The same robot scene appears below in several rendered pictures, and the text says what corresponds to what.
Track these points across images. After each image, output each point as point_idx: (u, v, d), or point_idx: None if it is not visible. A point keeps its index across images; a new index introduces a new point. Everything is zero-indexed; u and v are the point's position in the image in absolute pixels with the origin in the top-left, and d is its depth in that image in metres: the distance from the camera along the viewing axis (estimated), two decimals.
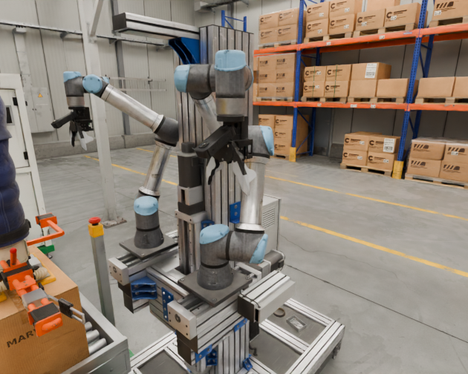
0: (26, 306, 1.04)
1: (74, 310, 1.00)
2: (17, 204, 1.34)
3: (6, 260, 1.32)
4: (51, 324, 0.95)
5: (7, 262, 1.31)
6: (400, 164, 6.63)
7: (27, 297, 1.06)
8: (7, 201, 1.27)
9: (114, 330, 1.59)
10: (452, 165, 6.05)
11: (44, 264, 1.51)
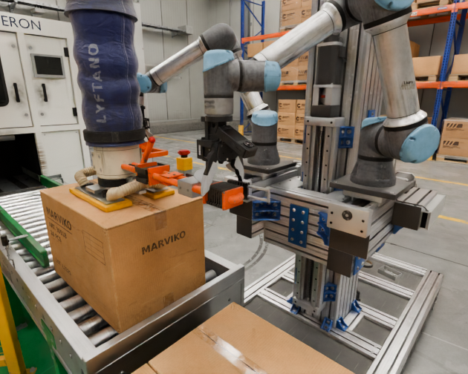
0: (190, 187, 0.88)
1: (255, 187, 0.84)
2: (138, 102, 1.18)
3: (127, 165, 1.16)
4: (238, 196, 0.79)
5: (129, 165, 1.15)
6: None
7: (188, 181, 0.90)
8: (134, 93, 1.11)
9: (223, 260, 1.43)
10: None
11: None
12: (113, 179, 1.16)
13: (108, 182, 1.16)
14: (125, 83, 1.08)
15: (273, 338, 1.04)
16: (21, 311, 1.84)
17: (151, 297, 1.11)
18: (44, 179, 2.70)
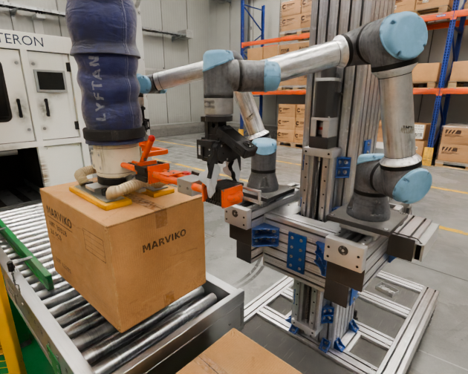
0: (189, 185, 0.88)
1: (247, 188, 0.81)
2: (137, 100, 1.18)
3: (126, 163, 1.16)
4: (238, 194, 0.79)
5: (129, 164, 1.15)
6: (430, 150, 6.50)
7: (187, 179, 0.90)
8: (134, 91, 1.11)
9: (223, 284, 1.47)
10: None
11: None
12: (113, 177, 1.16)
13: (108, 180, 1.16)
14: (124, 81, 1.07)
15: (271, 367, 1.08)
16: (24, 328, 1.87)
17: (151, 296, 1.11)
18: None
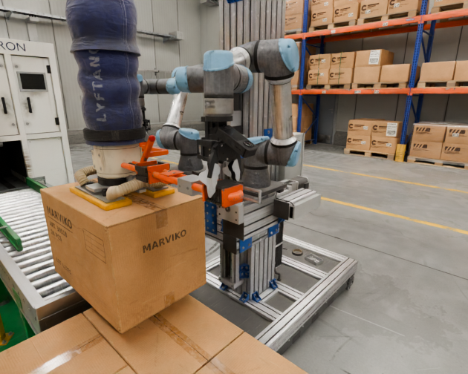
0: (190, 185, 0.88)
1: (247, 188, 0.81)
2: (138, 101, 1.18)
3: (127, 163, 1.16)
4: (238, 194, 0.79)
5: (129, 164, 1.15)
6: (403, 147, 6.86)
7: (187, 179, 0.90)
8: (134, 92, 1.12)
9: None
10: (453, 146, 6.28)
11: None
12: (113, 178, 1.16)
13: (108, 181, 1.16)
14: (125, 81, 1.08)
15: None
16: (4, 290, 2.23)
17: (151, 296, 1.11)
18: (29, 181, 3.09)
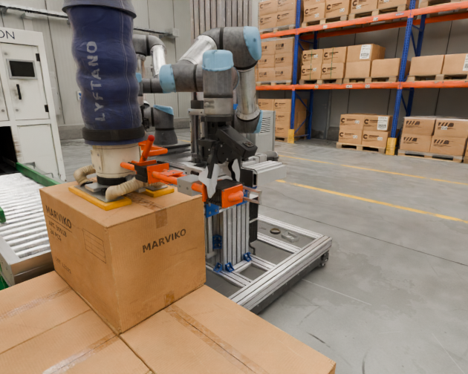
0: (189, 185, 0.88)
1: (247, 188, 0.81)
2: (137, 100, 1.17)
3: (126, 163, 1.16)
4: (238, 194, 0.79)
5: (128, 164, 1.15)
6: (393, 140, 6.94)
7: (187, 179, 0.90)
8: (133, 90, 1.11)
9: None
10: (442, 139, 6.37)
11: None
12: (112, 177, 1.16)
13: (108, 180, 1.16)
14: (123, 81, 1.07)
15: None
16: None
17: (151, 295, 1.11)
18: (18, 165, 3.17)
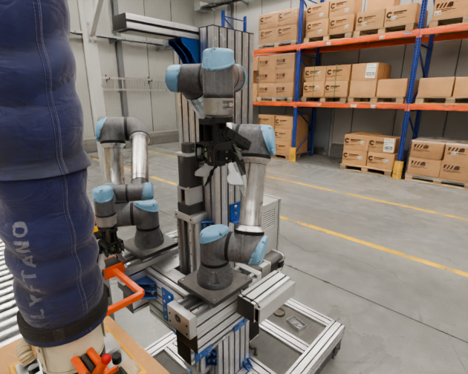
0: None
1: None
2: (96, 266, 0.86)
3: (79, 356, 0.85)
4: None
5: (82, 359, 0.83)
6: (400, 164, 6.63)
7: None
8: (87, 267, 0.80)
9: None
10: (452, 165, 6.05)
11: (122, 343, 1.03)
12: None
13: None
14: (70, 262, 0.76)
15: None
16: None
17: None
18: None
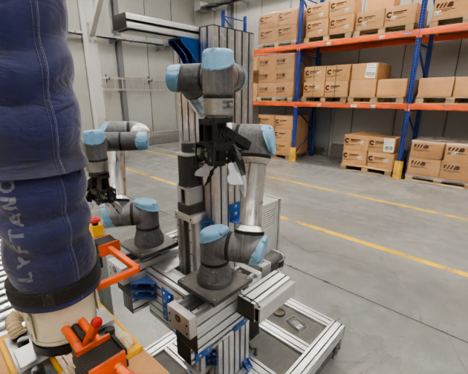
0: None
1: None
2: (88, 233, 0.82)
3: (70, 326, 0.81)
4: None
5: (73, 329, 0.80)
6: (400, 164, 6.62)
7: None
8: (78, 231, 0.76)
9: None
10: (452, 165, 6.05)
11: (116, 319, 1.00)
12: (51, 346, 0.81)
13: (44, 351, 0.81)
14: (61, 222, 0.72)
15: None
16: None
17: None
18: None
